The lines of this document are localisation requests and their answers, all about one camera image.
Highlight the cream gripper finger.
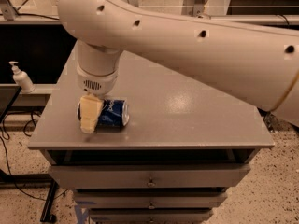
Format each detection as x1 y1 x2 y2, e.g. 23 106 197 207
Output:
80 94 104 133

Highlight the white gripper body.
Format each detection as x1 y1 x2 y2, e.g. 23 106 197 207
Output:
77 64 119 96

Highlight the blue pepsi can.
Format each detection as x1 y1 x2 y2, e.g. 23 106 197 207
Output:
77 99 129 129

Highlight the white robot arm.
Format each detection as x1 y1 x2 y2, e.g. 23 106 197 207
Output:
58 0 299 126

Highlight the top grey drawer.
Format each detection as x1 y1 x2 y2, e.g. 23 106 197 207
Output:
49 163 250 189

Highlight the grey drawer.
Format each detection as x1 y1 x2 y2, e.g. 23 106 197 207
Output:
90 209 213 224
49 163 250 189
74 191 227 209

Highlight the white pump dispenser bottle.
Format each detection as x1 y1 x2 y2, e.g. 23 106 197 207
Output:
9 61 35 93

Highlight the middle grey drawer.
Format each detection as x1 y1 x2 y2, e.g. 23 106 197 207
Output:
74 191 227 209

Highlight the grey drawer cabinet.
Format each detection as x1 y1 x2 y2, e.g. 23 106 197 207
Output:
27 24 275 224

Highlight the bottom grey drawer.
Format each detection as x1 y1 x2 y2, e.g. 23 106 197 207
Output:
90 209 213 224

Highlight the black stand leg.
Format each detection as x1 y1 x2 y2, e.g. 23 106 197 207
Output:
0 170 58 223

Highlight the black floor cable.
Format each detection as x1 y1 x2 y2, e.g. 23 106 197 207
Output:
0 110 69 202

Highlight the black cable on ledge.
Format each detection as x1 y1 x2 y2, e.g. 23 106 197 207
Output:
12 11 60 21

